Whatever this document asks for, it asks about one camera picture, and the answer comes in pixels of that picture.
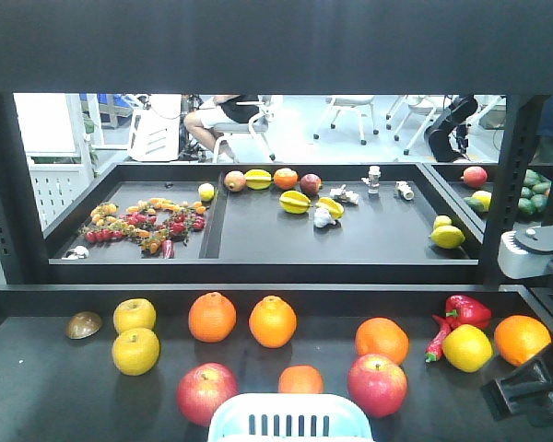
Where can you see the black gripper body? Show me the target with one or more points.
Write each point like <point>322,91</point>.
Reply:
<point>528,389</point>

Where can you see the light blue plastic basket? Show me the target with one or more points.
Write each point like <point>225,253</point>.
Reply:
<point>289,417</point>

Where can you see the large orange far right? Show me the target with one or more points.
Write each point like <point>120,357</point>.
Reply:
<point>519,338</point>

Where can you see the yellow apple right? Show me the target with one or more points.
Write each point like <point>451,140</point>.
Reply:
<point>467,348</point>

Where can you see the yellow apple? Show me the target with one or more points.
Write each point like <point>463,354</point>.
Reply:
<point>135,351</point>
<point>134,313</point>
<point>467,348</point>

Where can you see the red chili pepper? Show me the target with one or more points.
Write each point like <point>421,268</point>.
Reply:
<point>434,352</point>

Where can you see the red bell pepper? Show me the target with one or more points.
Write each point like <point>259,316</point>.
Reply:
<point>464,310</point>

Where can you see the red apple front right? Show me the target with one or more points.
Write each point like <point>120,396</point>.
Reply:
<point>377,385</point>

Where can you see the red apple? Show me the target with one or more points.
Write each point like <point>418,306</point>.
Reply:
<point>203,389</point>
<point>377,385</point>

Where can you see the orange centre right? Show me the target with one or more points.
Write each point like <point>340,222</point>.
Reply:
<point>382,336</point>

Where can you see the large yellow lemon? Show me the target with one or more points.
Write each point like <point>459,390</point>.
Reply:
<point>447,237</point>

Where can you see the small orange front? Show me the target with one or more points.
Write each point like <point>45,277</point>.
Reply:
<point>303,379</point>

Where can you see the yellow starfruit small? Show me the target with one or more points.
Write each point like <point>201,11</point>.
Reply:
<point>335,208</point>

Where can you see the orange back middle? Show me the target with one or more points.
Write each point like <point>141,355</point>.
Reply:
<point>273,322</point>

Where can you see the white garlic bulb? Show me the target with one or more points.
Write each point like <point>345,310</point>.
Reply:
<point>322,217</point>

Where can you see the yellow starfruit middle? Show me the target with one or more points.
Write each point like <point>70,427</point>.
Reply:
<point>295,202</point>

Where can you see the orange back left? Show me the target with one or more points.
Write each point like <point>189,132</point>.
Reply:
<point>212,317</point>

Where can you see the red apple front left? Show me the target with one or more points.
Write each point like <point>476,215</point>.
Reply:
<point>203,389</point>

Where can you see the yellow starfruit back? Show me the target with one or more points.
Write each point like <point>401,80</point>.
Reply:
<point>258,179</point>

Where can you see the yellow apple front left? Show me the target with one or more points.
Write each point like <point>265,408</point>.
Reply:
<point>135,351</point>

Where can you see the yellow apple back left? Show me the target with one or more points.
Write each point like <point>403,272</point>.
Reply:
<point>134,313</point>

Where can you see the pile of strawberries and tomatoes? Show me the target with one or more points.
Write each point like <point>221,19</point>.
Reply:
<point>156,225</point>

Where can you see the seated person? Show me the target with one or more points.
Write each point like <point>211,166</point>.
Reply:
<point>202,124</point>

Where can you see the brown mushroom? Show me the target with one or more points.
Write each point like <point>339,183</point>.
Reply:
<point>82,325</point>

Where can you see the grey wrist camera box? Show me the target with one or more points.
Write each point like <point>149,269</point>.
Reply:
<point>526,253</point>

